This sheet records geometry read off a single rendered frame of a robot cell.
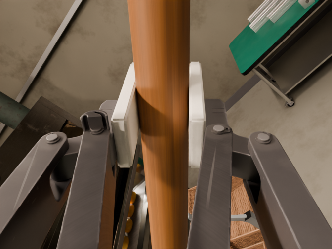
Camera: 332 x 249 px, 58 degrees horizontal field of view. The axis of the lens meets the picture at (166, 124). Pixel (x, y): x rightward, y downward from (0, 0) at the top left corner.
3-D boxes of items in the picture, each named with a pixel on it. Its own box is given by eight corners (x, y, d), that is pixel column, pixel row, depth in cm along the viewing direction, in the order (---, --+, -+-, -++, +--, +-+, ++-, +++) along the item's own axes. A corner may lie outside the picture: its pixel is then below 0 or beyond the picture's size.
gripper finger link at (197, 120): (189, 119, 14) (206, 119, 13) (188, 61, 19) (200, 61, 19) (188, 169, 15) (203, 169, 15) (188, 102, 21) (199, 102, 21)
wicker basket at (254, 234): (219, 273, 195) (186, 257, 186) (212, 205, 241) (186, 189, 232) (279, 241, 172) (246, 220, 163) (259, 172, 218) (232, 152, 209)
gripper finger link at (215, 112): (206, 156, 12) (279, 157, 12) (201, 98, 17) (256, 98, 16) (204, 182, 13) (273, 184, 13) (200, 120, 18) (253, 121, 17)
